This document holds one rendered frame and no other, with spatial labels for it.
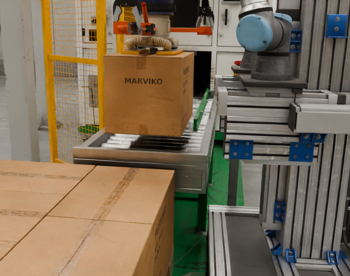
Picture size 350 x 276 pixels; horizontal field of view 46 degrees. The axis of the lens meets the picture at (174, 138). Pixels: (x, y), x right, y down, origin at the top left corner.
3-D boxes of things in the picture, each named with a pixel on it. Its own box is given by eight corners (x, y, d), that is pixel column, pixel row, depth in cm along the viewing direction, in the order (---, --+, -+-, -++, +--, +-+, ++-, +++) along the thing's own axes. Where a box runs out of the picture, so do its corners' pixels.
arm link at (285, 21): (294, 52, 154) (298, 13, 150) (281, 52, 143) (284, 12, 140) (264, 50, 160) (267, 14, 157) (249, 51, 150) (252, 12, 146)
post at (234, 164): (225, 216, 279) (234, 67, 255) (235, 217, 279) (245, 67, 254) (225, 220, 273) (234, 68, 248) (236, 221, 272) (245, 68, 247)
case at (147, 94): (132, 112, 272) (131, 50, 263) (192, 115, 267) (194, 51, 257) (104, 133, 215) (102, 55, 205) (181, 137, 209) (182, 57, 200)
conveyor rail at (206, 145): (213, 110, 436) (214, 92, 432) (218, 110, 436) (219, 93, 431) (196, 190, 214) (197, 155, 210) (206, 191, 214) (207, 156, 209)
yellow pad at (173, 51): (166, 52, 247) (166, 44, 246) (183, 52, 246) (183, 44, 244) (155, 55, 214) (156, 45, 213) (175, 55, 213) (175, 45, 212)
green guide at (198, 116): (206, 96, 434) (206, 87, 431) (216, 96, 432) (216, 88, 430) (193, 130, 280) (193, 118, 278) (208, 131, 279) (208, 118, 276)
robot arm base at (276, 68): (287, 76, 162) (290, 51, 159) (296, 81, 147) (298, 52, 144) (248, 75, 163) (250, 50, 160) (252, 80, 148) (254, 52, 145)
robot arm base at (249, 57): (268, 67, 209) (270, 46, 207) (273, 69, 195) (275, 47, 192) (239, 66, 210) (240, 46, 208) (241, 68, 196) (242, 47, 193)
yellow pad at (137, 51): (135, 51, 250) (135, 43, 248) (151, 52, 248) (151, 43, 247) (120, 54, 217) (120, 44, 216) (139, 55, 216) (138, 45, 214)
